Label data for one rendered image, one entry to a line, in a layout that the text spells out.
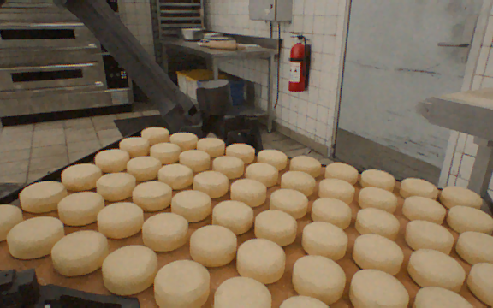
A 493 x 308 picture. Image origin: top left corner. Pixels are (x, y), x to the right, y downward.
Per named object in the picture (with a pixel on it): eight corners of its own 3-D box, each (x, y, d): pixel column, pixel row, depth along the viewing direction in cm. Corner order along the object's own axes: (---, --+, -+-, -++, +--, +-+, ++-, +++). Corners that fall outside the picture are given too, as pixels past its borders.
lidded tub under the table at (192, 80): (185, 95, 454) (183, 74, 445) (217, 91, 474) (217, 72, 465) (194, 101, 423) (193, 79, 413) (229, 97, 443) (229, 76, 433)
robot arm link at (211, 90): (194, 125, 85) (180, 141, 78) (183, 79, 79) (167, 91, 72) (241, 124, 82) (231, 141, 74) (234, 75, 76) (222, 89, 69)
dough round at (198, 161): (189, 175, 54) (189, 164, 53) (173, 163, 58) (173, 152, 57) (216, 168, 57) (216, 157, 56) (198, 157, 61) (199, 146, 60)
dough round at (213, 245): (181, 262, 36) (181, 246, 36) (199, 234, 41) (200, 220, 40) (228, 274, 35) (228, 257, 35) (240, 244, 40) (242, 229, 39)
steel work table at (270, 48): (164, 103, 508) (157, 32, 471) (210, 98, 538) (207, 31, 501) (215, 144, 352) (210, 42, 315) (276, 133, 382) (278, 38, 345)
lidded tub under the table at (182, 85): (175, 89, 488) (175, 70, 478) (207, 86, 507) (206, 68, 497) (184, 94, 456) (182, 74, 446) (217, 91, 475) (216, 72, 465)
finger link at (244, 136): (275, 176, 66) (252, 157, 74) (278, 141, 63) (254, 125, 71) (242, 182, 63) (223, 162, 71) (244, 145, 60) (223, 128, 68)
